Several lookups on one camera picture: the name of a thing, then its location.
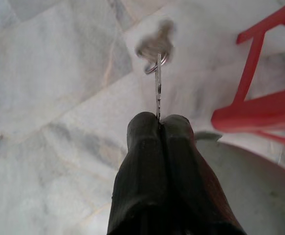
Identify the silver key ring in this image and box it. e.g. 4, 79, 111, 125
144, 51, 169, 74

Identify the red plastic stool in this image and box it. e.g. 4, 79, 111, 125
210, 0, 285, 157

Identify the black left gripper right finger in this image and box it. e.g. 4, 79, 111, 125
160, 114, 246, 235

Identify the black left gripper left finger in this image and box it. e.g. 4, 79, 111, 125
107, 111, 169, 235

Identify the silver key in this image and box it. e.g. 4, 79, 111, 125
153, 53, 164, 122
134, 19, 176, 65

